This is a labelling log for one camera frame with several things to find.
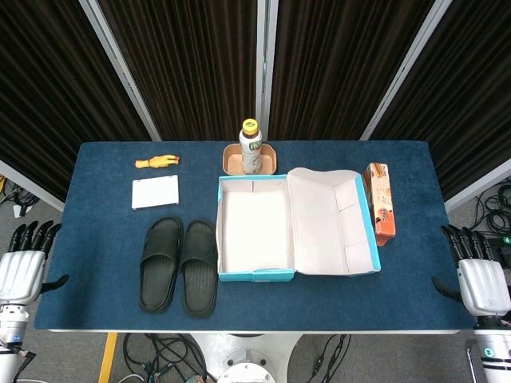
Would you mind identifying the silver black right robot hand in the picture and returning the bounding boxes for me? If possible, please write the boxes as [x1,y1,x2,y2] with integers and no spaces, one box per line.
[432,224,511,318]

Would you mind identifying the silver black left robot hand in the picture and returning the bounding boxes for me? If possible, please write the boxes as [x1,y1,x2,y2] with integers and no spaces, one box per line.
[0,220,69,304]

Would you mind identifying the black slipper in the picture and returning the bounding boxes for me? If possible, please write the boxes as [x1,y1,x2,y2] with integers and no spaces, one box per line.
[138,216,184,314]
[180,219,220,319]

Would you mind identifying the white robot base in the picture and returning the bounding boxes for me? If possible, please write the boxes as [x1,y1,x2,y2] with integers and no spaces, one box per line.
[187,333,304,383]

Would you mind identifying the orange snack box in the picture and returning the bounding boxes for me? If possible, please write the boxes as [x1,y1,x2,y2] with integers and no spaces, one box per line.
[362,162,398,247]

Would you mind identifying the white flat box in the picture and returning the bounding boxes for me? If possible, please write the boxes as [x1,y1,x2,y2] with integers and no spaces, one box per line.
[131,174,180,210]

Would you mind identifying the light blue shoe box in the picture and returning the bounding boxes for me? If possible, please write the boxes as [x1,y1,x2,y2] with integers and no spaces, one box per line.
[216,167,382,283]

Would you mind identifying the dark blue table mat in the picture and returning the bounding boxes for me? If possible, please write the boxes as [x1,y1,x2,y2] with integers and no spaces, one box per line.
[34,140,478,332]

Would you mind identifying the yellow floor tape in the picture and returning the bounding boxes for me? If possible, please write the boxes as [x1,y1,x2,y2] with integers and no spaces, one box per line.
[97,333,119,383]

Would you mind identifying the yellow rubber chicken toy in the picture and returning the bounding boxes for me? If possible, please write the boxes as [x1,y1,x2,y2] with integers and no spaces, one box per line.
[134,155,181,170]

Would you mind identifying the dark ribbed partition panel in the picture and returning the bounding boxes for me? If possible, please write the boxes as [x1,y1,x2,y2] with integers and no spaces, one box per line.
[0,0,156,203]
[97,0,264,141]
[370,0,511,200]
[269,0,436,141]

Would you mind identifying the tan rounded tray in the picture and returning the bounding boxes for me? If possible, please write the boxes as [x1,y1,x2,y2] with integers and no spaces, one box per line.
[222,144,279,176]

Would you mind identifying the yellow capped drink bottle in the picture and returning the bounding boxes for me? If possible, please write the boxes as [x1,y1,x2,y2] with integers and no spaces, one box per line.
[238,118,263,176]

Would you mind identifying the black floor cable bundle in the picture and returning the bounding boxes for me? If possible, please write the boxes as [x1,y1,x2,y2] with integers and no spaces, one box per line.
[121,333,216,383]
[0,175,41,219]
[474,181,511,235]
[307,334,352,383]

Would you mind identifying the grey metal floor frame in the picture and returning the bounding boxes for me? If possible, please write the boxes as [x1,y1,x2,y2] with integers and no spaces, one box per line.
[465,341,482,383]

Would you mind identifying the grey partition rail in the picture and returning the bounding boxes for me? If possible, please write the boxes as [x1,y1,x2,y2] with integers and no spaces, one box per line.
[0,159,65,212]
[443,159,511,212]

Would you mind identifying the grey partition post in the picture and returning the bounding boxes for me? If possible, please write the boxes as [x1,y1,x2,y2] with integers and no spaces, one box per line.
[358,0,454,141]
[255,0,279,141]
[78,0,163,141]

